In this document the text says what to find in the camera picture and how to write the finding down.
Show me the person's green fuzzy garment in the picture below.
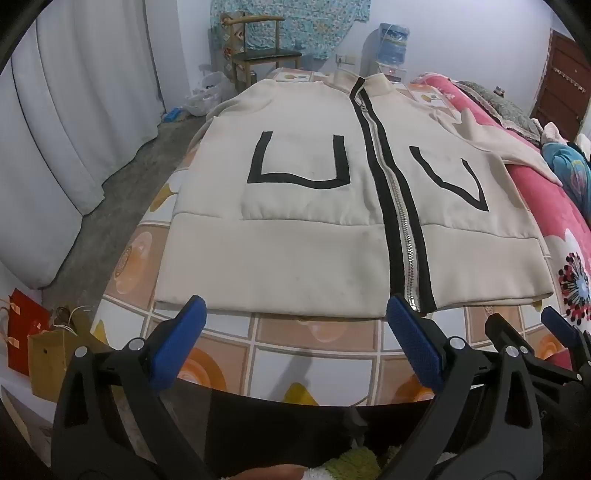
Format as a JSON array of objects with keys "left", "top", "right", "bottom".
[{"left": 238, "top": 448, "right": 393, "bottom": 480}]

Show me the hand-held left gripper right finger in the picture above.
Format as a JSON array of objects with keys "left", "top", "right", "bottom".
[{"left": 386, "top": 295, "right": 544, "bottom": 464}]

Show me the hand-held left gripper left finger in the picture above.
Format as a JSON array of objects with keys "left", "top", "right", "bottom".
[{"left": 51, "top": 295, "right": 207, "bottom": 464}]

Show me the cream zip jacket black trim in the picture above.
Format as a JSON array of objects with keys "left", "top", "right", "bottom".
[{"left": 154, "top": 69, "right": 564, "bottom": 320}]

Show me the white water dispenser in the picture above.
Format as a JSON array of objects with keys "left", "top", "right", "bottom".
[{"left": 375, "top": 61, "right": 408, "bottom": 84}]

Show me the brown paper bag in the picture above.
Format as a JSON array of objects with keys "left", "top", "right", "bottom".
[{"left": 28, "top": 307, "right": 109, "bottom": 400}]

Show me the white curtain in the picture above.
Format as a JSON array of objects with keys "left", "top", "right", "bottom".
[{"left": 0, "top": 0, "right": 167, "bottom": 289}]

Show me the teal patterned wall cloth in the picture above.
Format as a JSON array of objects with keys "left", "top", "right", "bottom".
[{"left": 211, "top": 0, "right": 372, "bottom": 61}]

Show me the grey fuzzy blanket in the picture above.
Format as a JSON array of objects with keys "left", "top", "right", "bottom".
[{"left": 455, "top": 80, "right": 543, "bottom": 144}]

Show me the white plastic bag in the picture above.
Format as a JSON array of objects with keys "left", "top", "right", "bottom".
[{"left": 185, "top": 71, "right": 236, "bottom": 116}]

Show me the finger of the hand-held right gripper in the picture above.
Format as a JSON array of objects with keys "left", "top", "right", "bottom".
[
  {"left": 485, "top": 312, "right": 536, "bottom": 374},
  {"left": 540, "top": 306, "right": 591, "bottom": 374}
]

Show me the pink floral blanket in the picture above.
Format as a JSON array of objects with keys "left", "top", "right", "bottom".
[{"left": 411, "top": 71, "right": 591, "bottom": 333}]

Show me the blue plush cloth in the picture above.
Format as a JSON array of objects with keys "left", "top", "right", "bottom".
[{"left": 541, "top": 141, "right": 591, "bottom": 213}]

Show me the wooden chair dark seat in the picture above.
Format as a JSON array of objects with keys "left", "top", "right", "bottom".
[{"left": 219, "top": 13, "right": 303, "bottom": 90}]

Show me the patterned cloth on chair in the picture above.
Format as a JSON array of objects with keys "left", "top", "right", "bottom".
[{"left": 222, "top": 18, "right": 245, "bottom": 81}]

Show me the red paper gift bag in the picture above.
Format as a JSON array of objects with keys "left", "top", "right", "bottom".
[{"left": 7, "top": 288, "right": 51, "bottom": 374}]

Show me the white plush cloth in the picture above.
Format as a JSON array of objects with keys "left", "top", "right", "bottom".
[{"left": 540, "top": 121, "right": 573, "bottom": 145}]

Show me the bed with tiled pattern sheet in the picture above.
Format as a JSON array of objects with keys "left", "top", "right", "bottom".
[{"left": 90, "top": 67, "right": 591, "bottom": 409}]

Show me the brown wooden door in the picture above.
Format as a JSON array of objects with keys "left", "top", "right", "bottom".
[{"left": 530, "top": 28, "right": 591, "bottom": 141}]

